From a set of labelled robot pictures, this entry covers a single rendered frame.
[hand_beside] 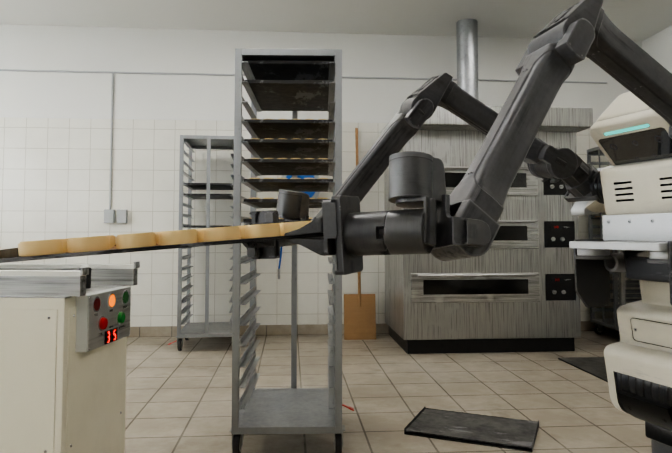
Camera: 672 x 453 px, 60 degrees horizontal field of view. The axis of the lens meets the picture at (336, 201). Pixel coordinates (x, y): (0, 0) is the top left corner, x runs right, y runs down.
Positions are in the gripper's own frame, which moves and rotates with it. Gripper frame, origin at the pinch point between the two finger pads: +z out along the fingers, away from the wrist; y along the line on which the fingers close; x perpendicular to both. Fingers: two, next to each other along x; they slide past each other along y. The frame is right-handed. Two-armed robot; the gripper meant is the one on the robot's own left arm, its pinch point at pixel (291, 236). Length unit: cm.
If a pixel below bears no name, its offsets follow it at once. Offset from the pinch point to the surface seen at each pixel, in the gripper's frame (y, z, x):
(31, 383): 32, 86, 24
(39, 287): 10, 85, 26
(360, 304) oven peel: 73, 176, 436
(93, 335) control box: 23, 78, 36
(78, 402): 39, 81, 33
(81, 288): 11, 75, 30
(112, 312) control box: 19, 81, 45
